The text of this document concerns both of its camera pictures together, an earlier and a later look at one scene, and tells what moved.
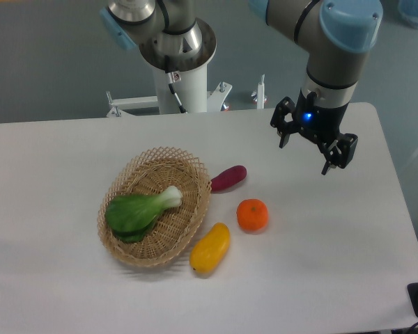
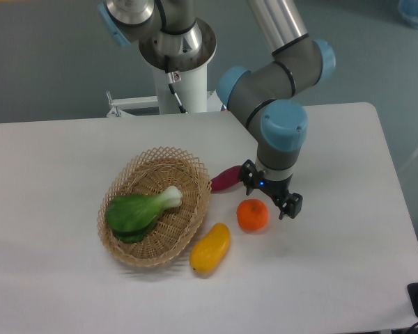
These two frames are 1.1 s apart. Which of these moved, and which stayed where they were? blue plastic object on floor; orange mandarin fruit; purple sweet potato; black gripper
Moved: black gripper
Stayed: purple sweet potato; blue plastic object on floor; orange mandarin fruit
